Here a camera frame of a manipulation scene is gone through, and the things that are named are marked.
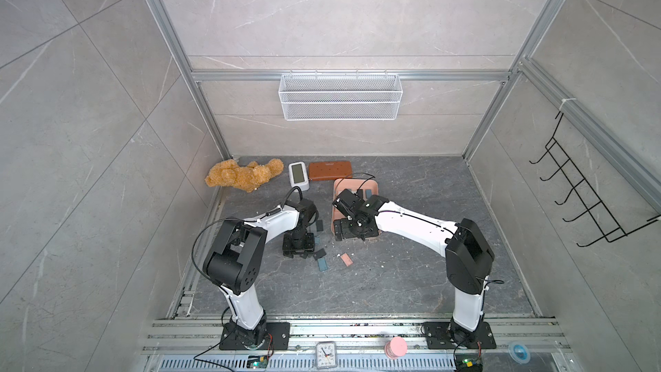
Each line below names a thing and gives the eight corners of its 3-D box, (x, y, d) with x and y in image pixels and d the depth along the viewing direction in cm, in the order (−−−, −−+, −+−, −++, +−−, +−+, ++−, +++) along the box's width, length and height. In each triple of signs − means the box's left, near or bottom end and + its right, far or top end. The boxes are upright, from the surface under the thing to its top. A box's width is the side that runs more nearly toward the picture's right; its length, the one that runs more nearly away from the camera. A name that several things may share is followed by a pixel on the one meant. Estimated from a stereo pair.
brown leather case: (307, 181, 114) (307, 177, 112) (309, 165, 120) (308, 161, 118) (352, 181, 114) (352, 177, 112) (351, 165, 120) (352, 161, 118)
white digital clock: (292, 193, 108) (290, 187, 105) (288, 168, 118) (287, 162, 114) (310, 190, 110) (309, 184, 106) (305, 165, 119) (304, 159, 116)
